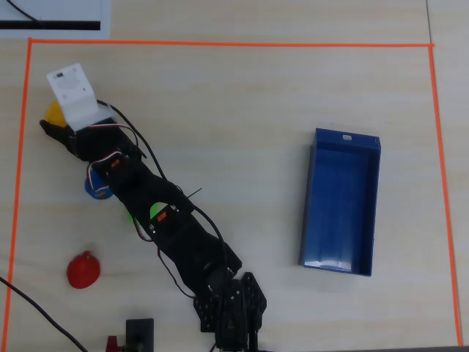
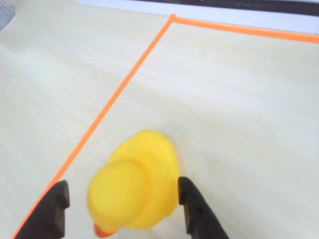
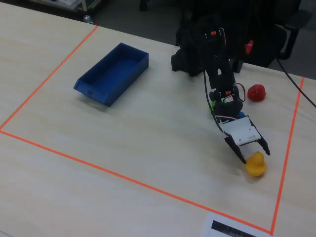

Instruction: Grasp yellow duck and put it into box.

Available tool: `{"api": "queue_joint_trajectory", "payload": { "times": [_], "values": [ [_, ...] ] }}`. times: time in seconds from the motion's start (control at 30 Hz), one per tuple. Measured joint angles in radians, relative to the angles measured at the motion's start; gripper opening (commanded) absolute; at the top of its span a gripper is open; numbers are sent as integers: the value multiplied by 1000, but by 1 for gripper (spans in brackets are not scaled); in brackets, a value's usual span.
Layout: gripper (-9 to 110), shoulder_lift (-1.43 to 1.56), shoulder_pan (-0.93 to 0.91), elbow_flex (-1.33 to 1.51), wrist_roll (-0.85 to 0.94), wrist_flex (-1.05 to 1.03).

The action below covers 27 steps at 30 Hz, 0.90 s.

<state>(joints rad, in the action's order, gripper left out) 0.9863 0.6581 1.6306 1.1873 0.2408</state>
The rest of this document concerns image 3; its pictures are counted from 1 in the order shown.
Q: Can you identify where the black cable across table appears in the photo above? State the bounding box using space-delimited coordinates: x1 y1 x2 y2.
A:
275 56 316 109

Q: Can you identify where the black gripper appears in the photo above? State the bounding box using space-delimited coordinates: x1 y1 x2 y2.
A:
216 97 271 164

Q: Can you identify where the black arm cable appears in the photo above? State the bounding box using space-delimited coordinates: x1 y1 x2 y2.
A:
203 68 224 135

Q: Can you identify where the yellow rubber duck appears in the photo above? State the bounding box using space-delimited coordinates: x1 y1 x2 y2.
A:
245 151 268 177

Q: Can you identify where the short orange tape strip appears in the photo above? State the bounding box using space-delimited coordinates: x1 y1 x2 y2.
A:
270 77 305 235

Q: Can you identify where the red clamp knob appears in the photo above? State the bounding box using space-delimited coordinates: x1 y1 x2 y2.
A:
244 40 255 55

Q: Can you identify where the white paper with black stripe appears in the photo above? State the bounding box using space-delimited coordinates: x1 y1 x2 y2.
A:
200 211 273 237

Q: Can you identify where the blue plastic box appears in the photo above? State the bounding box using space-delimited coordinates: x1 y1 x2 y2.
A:
73 42 150 107

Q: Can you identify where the red toy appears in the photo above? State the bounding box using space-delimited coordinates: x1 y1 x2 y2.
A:
247 84 267 102

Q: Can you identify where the cluttered storage shelf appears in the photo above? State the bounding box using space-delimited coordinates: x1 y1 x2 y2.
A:
32 0 102 16

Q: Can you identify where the long orange tape strip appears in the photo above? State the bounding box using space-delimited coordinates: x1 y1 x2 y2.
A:
0 129 274 235

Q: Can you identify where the black table clamp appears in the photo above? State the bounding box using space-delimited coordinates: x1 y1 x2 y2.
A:
231 57 244 74

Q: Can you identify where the green toy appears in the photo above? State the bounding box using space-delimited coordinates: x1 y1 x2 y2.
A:
208 98 231 115

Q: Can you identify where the black office chair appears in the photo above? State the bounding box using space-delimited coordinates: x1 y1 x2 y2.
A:
237 0 313 69

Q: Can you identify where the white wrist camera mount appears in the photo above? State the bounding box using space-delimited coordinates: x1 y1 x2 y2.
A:
220 116 263 147

